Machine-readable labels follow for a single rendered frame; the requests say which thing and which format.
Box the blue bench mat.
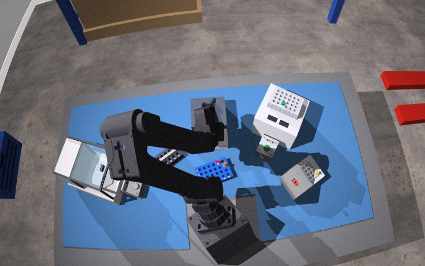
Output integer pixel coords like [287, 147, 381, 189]
[63, 82, 374, 250]

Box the blue tube rack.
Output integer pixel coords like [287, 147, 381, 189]
[195, 157, 233, 182]

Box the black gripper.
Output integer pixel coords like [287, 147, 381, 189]
[218, 122, 224, 141]

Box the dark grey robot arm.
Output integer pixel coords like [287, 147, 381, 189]
[100, 103, 234, 233]

